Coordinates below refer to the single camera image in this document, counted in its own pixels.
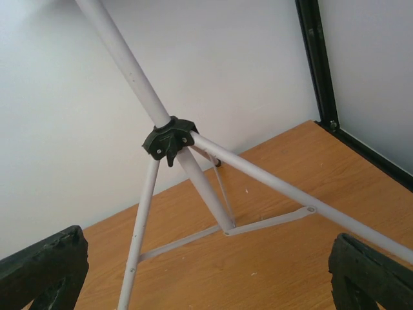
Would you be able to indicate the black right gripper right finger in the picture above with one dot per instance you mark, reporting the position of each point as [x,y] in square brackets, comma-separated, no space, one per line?
[363,278]

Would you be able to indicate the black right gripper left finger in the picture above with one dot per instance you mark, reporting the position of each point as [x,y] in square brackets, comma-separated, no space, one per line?
[48,274]

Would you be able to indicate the white tripod music stand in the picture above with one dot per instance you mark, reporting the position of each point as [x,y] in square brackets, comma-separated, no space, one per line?
[174,139]

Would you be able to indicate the black aluminium frame post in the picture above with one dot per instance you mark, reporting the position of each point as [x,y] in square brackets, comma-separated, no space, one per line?
[313,37]

